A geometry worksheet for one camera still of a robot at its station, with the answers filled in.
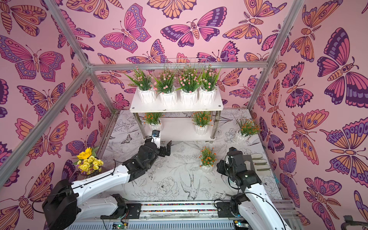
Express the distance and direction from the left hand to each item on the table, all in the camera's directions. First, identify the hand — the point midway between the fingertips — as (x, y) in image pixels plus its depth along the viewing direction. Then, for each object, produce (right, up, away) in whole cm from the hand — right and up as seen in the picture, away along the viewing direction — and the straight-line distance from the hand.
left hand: (165, 139), depth 81 cm
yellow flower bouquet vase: (-33, -9, -16) cm, 38 cm away
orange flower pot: (-9, +12, +7) cm, 16 cm away
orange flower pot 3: (+21, +11, +5) cm, 24 cm away
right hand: (+30, -14, -1) cm, 33 cm away
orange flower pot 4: (+50, +6, +8) cm, 51 cm away
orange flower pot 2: (+23, -10, -4) cm, 26 cm away
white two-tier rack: (-5, +18, -4) cm, 19 cm away
